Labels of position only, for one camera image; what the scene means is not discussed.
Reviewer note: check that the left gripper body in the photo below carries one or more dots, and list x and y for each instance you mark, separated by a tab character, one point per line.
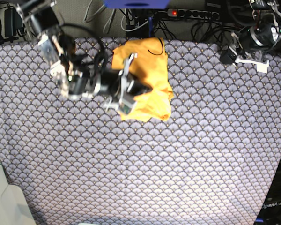
244	43

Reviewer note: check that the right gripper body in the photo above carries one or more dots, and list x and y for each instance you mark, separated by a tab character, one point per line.
108	82

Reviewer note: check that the yellow T-shirt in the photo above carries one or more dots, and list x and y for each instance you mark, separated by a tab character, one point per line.
150	67

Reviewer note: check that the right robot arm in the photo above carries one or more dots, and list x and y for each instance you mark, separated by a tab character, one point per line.
77	78

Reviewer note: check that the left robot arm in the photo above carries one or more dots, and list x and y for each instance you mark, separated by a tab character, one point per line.
257	37

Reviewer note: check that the black power strip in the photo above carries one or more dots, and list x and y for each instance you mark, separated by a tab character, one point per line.
193	14

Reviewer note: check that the blue fan-pattern tablecloth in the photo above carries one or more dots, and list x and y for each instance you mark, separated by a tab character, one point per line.
211	163

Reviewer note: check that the white plastic bin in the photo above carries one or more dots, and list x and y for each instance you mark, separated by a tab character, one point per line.
14	209

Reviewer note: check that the black OpenArm base box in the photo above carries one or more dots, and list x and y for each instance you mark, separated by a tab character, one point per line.
270	213

